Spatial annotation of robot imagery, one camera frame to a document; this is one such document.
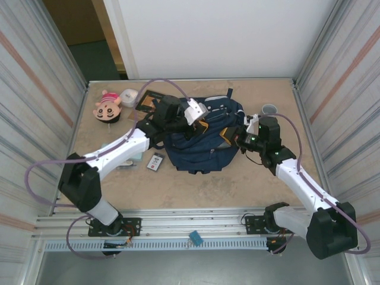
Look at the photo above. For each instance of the brown wooden door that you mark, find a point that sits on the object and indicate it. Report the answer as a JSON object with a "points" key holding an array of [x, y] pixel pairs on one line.
{"points": [[77, 20]]}

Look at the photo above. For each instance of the brown hardcover book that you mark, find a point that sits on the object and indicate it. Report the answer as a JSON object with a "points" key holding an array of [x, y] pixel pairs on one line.
{"points": [[145, 99]]}

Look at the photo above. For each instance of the clear plastic pouch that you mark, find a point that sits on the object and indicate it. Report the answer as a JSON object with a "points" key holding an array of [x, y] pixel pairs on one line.
{"points": [[130, 165]]}

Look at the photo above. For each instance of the white partition panel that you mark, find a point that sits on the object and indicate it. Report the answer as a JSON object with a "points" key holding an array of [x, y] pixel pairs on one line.
{"points": [[222, 38]]}

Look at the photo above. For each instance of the aluminium rail frame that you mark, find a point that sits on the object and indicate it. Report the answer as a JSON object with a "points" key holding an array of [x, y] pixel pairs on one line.
{"points": [[190, 221]]}

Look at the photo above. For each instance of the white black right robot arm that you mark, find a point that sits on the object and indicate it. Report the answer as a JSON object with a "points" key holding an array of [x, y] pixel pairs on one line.
{"points": [[308, 190]]}

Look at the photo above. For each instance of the grey cup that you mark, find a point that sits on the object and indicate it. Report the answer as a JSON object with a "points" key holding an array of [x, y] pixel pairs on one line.
{"points": [[268, 108]]}

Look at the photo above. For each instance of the black white card pack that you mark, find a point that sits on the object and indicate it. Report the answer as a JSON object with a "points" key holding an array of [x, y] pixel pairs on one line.
{"points": [[155, 161]]}

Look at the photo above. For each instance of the white plastic case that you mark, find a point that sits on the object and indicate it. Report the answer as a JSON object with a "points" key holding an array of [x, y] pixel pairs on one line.
{"points": [[129, 98]]}

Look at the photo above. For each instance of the blue binder clip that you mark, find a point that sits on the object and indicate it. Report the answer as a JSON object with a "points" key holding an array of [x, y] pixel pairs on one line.
{"points": [[195, 237]]}

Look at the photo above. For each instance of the pink plush doll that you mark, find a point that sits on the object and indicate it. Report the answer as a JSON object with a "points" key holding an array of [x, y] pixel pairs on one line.
{"points": [[107, 111]]}

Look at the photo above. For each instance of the navy blue backpack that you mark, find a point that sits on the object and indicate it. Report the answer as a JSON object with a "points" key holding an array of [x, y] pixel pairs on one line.
{"points": [[193, 154]]}

